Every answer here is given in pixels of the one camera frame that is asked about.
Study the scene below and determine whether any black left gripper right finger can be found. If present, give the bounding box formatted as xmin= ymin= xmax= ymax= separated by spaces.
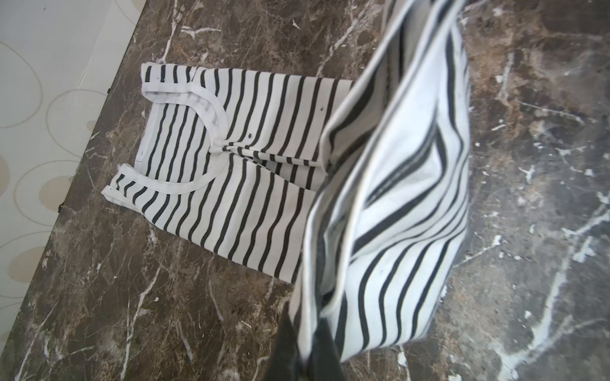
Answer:
xmin=309 ymin=319 xmax=346 ymax=381

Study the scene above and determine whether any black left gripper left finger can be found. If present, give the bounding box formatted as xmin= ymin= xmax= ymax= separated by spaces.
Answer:
xmin=262 ymin=304 xmax=305 ymax=381

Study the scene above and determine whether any striped tank top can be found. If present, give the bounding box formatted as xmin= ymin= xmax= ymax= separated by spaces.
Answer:
xmin=103 ymin=1 xmax=470 ymax=360

